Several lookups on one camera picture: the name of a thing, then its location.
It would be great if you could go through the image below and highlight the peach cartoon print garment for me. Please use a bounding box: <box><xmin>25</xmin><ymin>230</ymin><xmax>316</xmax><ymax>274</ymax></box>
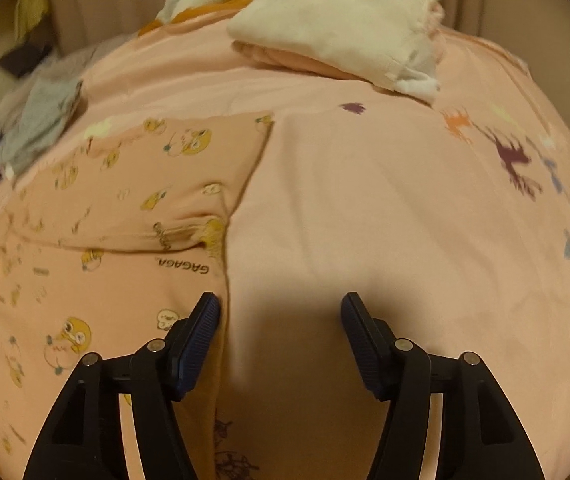
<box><xmin>0</xmin><ymin>112</ymin><xmax>273</xmax><ymax>479</ymax></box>

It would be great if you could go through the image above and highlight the cream folded clothes stack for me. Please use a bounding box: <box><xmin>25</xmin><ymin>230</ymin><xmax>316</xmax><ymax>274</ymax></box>
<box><xmin>227</xmin><ymin>0</ymin><xmax>444</xmax><ymax>104</ymax></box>

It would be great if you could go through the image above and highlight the pink printed bed sheet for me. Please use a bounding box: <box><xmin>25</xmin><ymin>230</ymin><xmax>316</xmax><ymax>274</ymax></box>
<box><xmin>0</xmin><ymin>8</ymin><xmax>570</xmax><ymax>480</ymax></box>

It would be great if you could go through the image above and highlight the grey crumpled garment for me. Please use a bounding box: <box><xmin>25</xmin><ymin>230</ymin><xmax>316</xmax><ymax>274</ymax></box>
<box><xmin>0</xmin><ymin>78</ymin><xmax>82</xmax><ymax>181</ymax></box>

